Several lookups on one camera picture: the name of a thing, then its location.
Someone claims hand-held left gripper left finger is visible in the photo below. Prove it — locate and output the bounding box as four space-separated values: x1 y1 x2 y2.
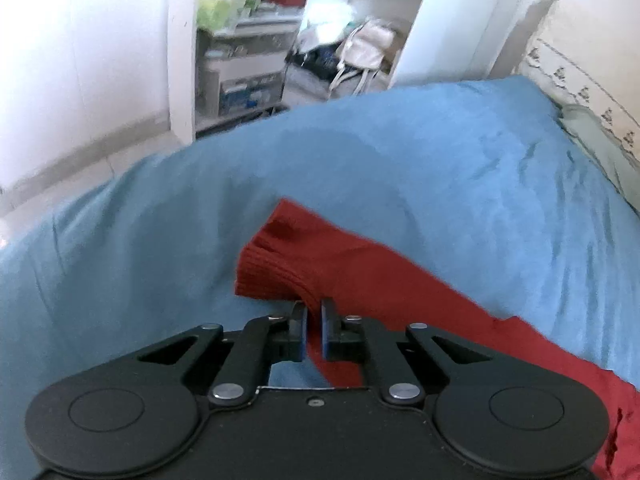
137 301 309 407

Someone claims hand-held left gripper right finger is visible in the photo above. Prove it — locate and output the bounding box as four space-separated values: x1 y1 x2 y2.
320 298 492 407

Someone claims red knit sweater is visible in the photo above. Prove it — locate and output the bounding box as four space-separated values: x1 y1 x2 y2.
234 198 640 479

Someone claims dark clothes pile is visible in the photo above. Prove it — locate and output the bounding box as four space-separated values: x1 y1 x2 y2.
286 40 351 86

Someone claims blue bed blanket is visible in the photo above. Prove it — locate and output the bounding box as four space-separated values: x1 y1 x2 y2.
0 75 640 480

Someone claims white handbag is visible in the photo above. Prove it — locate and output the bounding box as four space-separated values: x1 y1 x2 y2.
328 16 397 97

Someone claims white shelf unit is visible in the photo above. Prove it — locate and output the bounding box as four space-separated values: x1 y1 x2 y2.
168 0 321 142

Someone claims green plastic bag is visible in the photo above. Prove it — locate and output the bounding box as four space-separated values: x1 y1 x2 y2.
196 0 251 31

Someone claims pale green pillow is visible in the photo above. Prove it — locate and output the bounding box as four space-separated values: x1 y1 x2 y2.
558 104 640 207

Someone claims floral patterned pillow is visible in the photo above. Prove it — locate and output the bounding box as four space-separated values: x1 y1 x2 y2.
515 0 640 171

